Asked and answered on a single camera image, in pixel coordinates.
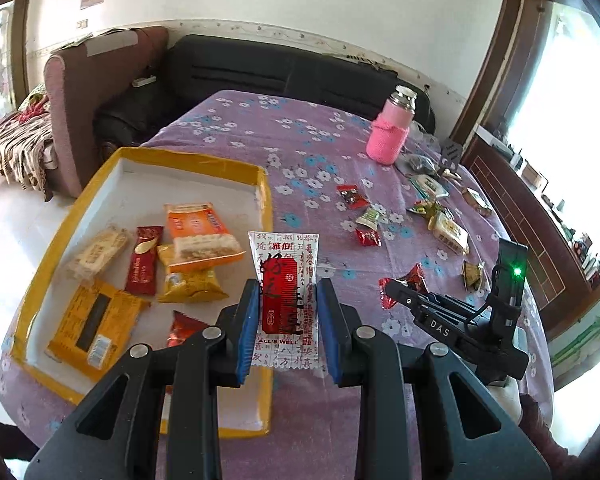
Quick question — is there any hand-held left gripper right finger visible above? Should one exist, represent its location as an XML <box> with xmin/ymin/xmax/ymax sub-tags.
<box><xmin>316</xmin><ymin>277</ymin><xmax>553</xmax><ymax>480</ymax></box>

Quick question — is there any brown armchair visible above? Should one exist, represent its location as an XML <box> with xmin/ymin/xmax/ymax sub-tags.
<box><xmin>44</xmin><ymin>26</ymin><xmax>171</xmax><ymax>201</ymax></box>

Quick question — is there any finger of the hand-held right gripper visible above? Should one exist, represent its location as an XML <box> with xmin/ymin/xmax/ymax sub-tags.
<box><xmin>384</xmin><ymin>279</ymin><xmax>481</xmax><ymax>349</ymax></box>

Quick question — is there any pink bottle with knit sleeve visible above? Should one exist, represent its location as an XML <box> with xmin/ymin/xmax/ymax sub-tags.
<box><xmin>365</xmin><ymin>85</ymin><xmax>420</xmax><ymax>167</ymax></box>

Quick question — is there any dark red stick packet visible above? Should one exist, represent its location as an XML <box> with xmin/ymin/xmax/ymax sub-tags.
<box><xmin>125</xmin><ymin>226</ymin><xmax>165</xmax><ymax>296</ymax></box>

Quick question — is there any dark grey snack packet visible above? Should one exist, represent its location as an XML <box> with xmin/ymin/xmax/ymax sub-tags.
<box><xmin>399</xmin><ymin>152</ymin><xmax>440</xmax><ymax>177</ymax></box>

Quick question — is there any cream biscuit packet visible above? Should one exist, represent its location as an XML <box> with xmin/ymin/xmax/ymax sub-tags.
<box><xmin>66</xmin><ymin>227</ymin><xmax>133</xmax><ymax>281</ymax></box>

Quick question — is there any yellow-edged cardboard box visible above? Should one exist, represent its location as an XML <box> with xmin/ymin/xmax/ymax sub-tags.
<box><xmin>0</xmin><ymin>146</ymin><xmax>276</xmax><ymax>438</ymax></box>

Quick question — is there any orange cracker packet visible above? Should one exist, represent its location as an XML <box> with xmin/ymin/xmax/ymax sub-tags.
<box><xmin>164</xmin><ymin>201</ymin><xmax>246</xmax><ymax>267</ymax></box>

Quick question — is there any wooden door frame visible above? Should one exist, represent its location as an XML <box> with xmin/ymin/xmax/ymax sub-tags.
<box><xmin>450</xmin><ymin>0</ymin><xmax>556</xmax><ymax>148</ymax></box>

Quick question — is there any green white candy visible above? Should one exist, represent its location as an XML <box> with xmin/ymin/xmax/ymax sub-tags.
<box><xmin>355</xmin><ymin>205</ymin><xmax>388</xmax><ymax>229</ymax></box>

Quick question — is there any purple floral tablecloth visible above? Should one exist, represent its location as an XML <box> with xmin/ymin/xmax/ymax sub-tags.
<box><xmin>0</xmin><ymin>90</ymin><xmax>556</xmax><ymax>480</ymax></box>

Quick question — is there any green bamboo print sheet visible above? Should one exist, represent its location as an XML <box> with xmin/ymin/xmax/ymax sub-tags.
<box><xmin>550</xmin><ymin>295</ymin><xmax>600</xmax><ymax>391</ymax></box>

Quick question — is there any black sofa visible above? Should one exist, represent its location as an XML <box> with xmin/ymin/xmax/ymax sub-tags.
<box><xmin>94</xmin><ymin>35</ymin><xmax>436</xmax><ymax>148</ymax></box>

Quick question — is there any red foil packet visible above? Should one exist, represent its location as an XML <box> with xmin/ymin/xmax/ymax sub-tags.
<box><xmin>378</xmin><ymin>262</ymin><xmax>428</xmax><ymax>311</ymax></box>
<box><xmin>166</xmin><ymin>310</ymin><xmax>213</xmax><ymax>351</ymax></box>

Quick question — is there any person's right forearm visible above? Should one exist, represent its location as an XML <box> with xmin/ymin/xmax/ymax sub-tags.
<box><xmin>490</xmin><ymin>380</ymin><xmax>571</xmax><ymax>461</ymax></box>

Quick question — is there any brown bread bag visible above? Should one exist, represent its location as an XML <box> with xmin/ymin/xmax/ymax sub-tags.
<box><xmin>462</xmin><ymin>187</ymin><xmax>493</xmax><ymax>216</ymax></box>

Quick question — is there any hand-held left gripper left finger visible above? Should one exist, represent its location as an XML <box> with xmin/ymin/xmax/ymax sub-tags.
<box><xmin>25</xmin><ymin>279</ymin><xmax>261</xmax><ymax>480</ymax></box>

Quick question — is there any round cracker packet green label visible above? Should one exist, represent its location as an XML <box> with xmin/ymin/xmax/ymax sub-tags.
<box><xmin>411</xmin><ymin>175</ymin><xmax>451</xmax><ymax>198</ymax></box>

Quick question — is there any brown patterned blanket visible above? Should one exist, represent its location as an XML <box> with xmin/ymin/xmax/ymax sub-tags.
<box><xmin>0</xmin><ymin>85</ymin><xmax>56</xmax><ymax>191</ymax></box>

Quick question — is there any large yellow packet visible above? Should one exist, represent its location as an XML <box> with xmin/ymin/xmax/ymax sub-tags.
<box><xmin>45</xmin><ymin>280</ymin><xmax>151</xmax><ymax>383</ymax></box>

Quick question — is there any small yellow snack packet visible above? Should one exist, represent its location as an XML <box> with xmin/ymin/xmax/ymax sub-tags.
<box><xmin>156</xmin><ymin>244</ymin><xmax>229</xmax><ymax>304</ymax></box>

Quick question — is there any wooden tiled cabinet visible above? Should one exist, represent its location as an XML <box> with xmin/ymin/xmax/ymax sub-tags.
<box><xmin>460</xmin><ymin>130</ymin><xmax>600</xmax><ymax>321</ymax></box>

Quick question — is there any red white printed sachet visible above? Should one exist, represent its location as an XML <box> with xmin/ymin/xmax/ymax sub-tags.
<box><xmin>247</xmin><ymin>231</ymin><xmax>326</xmax><ymax>372</ymax></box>

